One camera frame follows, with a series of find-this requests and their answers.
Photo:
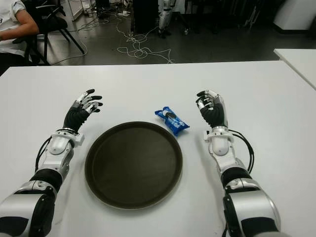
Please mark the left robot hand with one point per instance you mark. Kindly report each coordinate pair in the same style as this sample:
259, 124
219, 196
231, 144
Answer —
74, 117

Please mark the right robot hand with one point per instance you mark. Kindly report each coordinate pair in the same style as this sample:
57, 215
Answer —
214, 113

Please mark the blue Oreo packet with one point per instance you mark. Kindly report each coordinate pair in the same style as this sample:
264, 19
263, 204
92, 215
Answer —
171, 119

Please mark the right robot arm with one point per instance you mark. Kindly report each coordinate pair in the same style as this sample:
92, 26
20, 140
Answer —
244, 192

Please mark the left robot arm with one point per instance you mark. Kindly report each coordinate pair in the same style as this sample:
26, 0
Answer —
49, 172

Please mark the round dark brown tray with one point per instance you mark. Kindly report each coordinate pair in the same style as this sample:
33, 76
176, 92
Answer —
133, 165

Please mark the black chair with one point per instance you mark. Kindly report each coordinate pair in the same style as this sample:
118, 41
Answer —
53, 22

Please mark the white side table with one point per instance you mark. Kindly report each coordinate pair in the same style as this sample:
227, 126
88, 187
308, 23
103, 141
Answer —
298, 61

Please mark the seated person white shirt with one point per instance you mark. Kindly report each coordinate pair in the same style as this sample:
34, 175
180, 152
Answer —
12, 27

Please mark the white board panel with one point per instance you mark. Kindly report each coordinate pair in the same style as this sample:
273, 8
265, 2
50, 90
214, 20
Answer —
72, 7

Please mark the black cabinet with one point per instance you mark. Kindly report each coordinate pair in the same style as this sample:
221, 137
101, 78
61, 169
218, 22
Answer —
145, 14

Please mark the white curved machine housing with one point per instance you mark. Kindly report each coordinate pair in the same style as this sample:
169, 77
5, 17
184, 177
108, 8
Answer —
293, 14

